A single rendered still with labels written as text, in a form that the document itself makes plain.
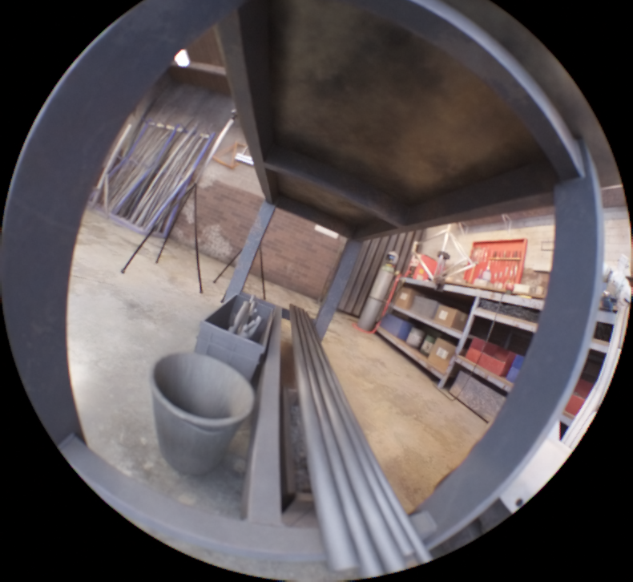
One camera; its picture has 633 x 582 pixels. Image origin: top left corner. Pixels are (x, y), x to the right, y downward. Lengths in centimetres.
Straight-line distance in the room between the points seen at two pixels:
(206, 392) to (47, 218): 47
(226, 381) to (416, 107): 67
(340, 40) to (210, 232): 384
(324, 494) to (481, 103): 60
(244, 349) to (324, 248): 332
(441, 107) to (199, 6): 38
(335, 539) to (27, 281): 36
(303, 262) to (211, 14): 370
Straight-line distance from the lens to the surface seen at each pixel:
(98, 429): 61
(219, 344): 66
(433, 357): 209
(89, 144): 20
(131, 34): 21
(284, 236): 380
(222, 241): 395
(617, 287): 97
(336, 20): 39
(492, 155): 51
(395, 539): 36
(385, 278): 283
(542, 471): 50
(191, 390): 56
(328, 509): 32
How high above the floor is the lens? 50
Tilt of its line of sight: 1 degrees up
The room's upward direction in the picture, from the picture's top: 22 degrees clockwise
